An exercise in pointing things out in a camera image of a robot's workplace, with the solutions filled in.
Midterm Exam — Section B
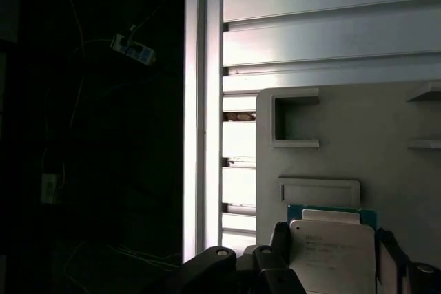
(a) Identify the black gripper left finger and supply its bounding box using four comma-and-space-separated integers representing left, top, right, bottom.
165, 221, 305, 294

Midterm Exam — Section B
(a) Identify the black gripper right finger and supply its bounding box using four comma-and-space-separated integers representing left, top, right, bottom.
376, 227, 441, 294

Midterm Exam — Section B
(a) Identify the silver CPU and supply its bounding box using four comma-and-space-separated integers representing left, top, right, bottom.
287, 204, 382, 294

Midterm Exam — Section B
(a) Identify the grey parts rack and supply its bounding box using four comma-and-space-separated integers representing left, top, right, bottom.
255, 80, 441, 294

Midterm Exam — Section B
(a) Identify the white and blue power adapter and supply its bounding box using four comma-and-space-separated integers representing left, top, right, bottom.
110, 32, 156, 65

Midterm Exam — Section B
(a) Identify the white wall plug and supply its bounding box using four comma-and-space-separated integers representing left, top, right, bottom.
41, 172, 63, 205

